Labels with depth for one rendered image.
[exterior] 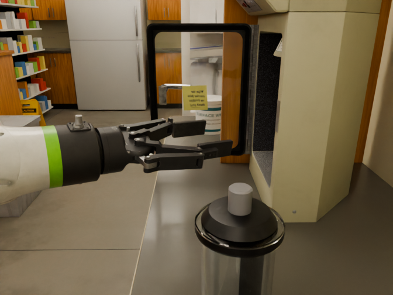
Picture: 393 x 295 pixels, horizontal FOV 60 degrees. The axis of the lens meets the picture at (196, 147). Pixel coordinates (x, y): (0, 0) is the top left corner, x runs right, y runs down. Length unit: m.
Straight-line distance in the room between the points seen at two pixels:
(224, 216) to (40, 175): 0.26
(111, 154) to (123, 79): 5.24
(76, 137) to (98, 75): 5.33
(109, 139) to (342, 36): 0.49
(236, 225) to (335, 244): 0.46
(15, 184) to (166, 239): 0.39
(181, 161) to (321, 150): 0.37
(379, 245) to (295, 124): 0.32
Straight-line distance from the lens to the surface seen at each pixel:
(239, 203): 0.40
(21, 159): 0.49
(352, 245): 0.83
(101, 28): 5.75
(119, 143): 0.53
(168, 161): 0.53
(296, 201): 0.84
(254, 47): 1.03
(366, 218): 0.95
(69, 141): 0.51
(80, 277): 2.21
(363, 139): 1.27
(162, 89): 1.04
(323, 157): 0.81
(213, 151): 0.57
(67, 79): 6.13
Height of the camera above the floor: 1.39
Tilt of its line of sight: 20 degrees down
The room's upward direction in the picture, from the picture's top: straight up
